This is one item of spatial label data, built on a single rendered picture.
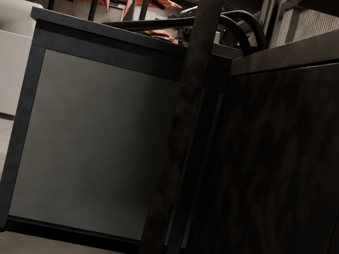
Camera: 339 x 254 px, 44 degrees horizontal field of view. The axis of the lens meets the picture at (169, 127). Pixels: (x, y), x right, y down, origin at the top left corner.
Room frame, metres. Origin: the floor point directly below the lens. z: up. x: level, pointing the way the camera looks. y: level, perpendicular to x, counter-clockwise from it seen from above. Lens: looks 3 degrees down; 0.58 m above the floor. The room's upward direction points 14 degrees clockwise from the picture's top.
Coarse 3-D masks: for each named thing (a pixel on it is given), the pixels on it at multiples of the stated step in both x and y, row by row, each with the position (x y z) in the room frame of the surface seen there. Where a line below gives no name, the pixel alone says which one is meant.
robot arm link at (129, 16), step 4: (132, 0) 2.25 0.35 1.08; (136, 0) 2.28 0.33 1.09; (132, 4) 2.25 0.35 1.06; (132, 8) 2.26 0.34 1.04; (128, 12) 2.27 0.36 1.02; (132, 12) 2.27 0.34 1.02; (128, 16) 2.27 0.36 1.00; (132, 16) 2.28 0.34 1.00; (124, 20) 2.28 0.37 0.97; (128, 20) 2.28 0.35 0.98; (132, 20) 2.29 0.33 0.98
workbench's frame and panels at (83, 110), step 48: (48, 48) 1.46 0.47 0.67; (96, 48) 1.48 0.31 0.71; (144, 48) 1.50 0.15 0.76; (48, 96) 1.47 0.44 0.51; (96, 96) 1.49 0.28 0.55; (144, 96) 1.51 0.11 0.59; (48, 144) 1.47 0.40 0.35; (96, 144) 1.49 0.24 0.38; (144, 144) 1.52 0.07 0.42; (192, 144) 1.54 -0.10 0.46; (0, 192) 1.45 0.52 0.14; (48, 192) 1.48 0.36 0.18; (96, 192) 1.50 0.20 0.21; (144, 192) 1.52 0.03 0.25; (192, 192) 1.55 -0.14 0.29
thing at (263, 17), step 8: (264, 0) 1.39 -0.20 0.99; (272, 0) 1.37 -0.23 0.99; (280, 0) 1.38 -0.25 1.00; (264, 8) 1.38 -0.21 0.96; (272, 8) 1.37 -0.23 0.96; (264, 16) 1.37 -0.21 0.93; (272, 16) 1.37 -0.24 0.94; (264, 24) 1.37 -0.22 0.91; (272, 24) 1.37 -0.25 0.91; (264, 32) 1.37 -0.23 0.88; (272, 32) 1.38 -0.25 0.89; (256, 48) 1.35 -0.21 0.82
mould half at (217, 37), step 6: (216, 36) 1.78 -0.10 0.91; (216, 42) 1.78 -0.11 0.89; (252, 42) 1.80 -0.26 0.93; (216, 48) 1.65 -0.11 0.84; (222, 48) 1.66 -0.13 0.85; (228, 48) 1.66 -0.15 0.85; (234, 48) 1.66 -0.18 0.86; (222, 54) 1.66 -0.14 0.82; (228, 54) 1.66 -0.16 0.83; (234, 54) 1.66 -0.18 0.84; (240, 54) 1.67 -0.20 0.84
